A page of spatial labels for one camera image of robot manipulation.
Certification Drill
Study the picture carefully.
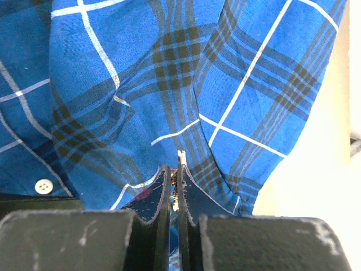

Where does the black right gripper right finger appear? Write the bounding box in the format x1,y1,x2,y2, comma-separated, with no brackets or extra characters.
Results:
177,164,351,271

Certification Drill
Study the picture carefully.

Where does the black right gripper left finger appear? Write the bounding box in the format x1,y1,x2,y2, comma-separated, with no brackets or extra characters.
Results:
1,165,171,270

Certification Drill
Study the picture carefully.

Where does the blue plaid shirt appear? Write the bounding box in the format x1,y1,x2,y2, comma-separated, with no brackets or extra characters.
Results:
1,1,347,270

